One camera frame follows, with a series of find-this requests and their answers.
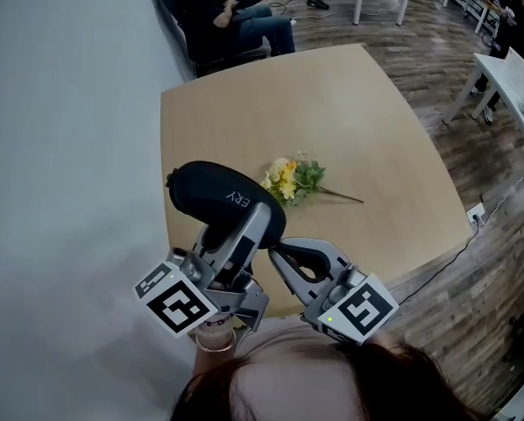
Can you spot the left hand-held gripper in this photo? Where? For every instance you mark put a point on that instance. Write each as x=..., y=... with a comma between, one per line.
x=179, y=305

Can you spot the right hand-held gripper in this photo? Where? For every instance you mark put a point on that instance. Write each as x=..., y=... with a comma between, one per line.
x=358, y=309

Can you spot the black zippered pouch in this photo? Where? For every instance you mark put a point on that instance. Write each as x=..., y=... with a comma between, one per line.
x=209, y=191

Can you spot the person's left forearm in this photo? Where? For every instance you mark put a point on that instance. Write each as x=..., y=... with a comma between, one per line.
x=211, y=358

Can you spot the yellow artificial flower bouquet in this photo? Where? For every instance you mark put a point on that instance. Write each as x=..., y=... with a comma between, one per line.
x=292, y=180

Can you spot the person's pink shirt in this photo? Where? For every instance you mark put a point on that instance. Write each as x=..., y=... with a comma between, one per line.
x=297, y=375

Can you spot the white power strip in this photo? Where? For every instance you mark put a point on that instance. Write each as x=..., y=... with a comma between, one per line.
x=476, y=213

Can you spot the black chair row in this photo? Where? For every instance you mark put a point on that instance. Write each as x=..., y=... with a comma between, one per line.
x=174, y=20

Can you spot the long white table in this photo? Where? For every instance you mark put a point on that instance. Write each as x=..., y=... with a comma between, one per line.
x=507, y=86

